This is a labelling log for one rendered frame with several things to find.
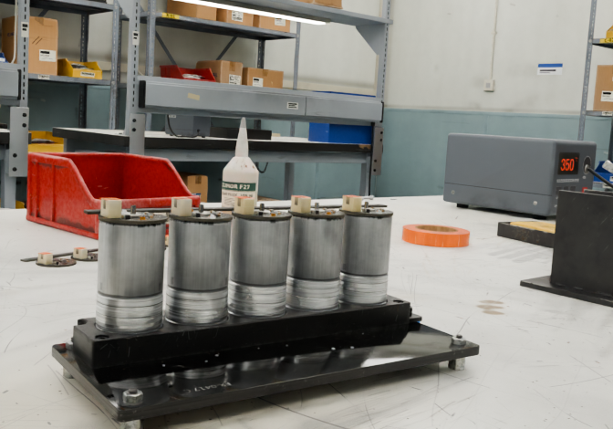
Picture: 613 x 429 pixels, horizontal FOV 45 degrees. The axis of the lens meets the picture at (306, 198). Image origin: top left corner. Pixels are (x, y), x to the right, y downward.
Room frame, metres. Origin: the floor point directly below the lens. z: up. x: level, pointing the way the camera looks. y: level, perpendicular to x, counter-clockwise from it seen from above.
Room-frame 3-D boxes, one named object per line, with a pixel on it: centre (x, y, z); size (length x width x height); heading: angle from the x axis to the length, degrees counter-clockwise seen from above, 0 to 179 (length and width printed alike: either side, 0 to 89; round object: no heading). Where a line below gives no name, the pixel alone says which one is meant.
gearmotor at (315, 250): (0.32, 0.00, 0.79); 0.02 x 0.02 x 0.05
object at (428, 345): (0.29, 0.01, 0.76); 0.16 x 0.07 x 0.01; 125
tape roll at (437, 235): (0.66, -0.12, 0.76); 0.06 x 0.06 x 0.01
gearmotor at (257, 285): (0.31, 0.02, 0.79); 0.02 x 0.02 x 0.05
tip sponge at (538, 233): (0.71, -0.23, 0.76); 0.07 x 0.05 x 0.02; 31
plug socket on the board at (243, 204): (0.30, 0.02, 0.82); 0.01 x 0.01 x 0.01; 35
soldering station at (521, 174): (0.96, -0.27, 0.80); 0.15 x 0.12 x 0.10; 45
